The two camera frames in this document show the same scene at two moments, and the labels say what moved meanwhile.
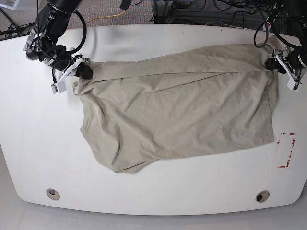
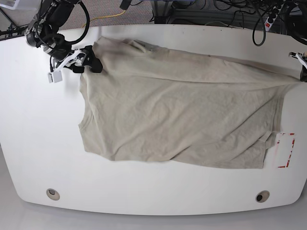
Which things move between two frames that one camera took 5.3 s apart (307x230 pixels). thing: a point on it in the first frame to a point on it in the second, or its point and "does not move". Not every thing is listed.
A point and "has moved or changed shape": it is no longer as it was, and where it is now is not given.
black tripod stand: [15, 30] does not move
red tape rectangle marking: [285, 146] does not move
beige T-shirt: [136, 113] has moved or changed shape
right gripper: [293, 63] to [302, 57]
